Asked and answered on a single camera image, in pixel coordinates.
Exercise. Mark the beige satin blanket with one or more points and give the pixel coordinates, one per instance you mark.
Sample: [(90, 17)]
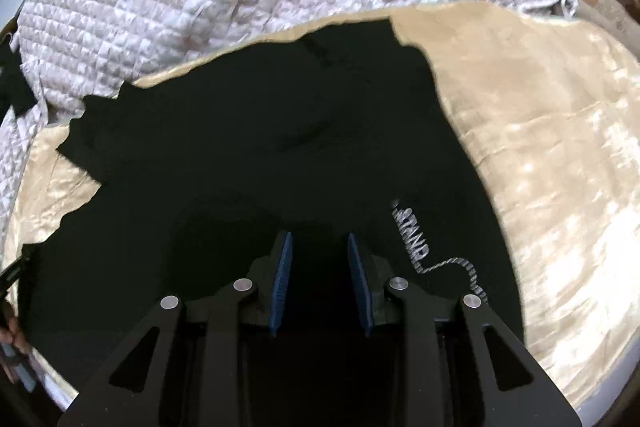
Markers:
[(550, 132)]

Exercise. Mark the person's left hand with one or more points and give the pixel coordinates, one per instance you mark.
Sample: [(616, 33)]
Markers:
[(10, 332)]

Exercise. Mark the black pants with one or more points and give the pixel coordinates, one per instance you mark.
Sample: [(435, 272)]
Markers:
[(250, 132)]

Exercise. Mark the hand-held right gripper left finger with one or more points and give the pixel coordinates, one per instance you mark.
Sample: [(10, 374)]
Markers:
[(281, 279)]

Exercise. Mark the dark cloth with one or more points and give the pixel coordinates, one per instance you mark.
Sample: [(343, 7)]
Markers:
[(15, 87)]

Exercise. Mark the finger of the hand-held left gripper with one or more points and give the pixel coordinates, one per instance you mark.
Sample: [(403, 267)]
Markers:
[(15, 271)]

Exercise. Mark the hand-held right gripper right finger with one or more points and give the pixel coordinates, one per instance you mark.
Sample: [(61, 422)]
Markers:
[(358, 279)]

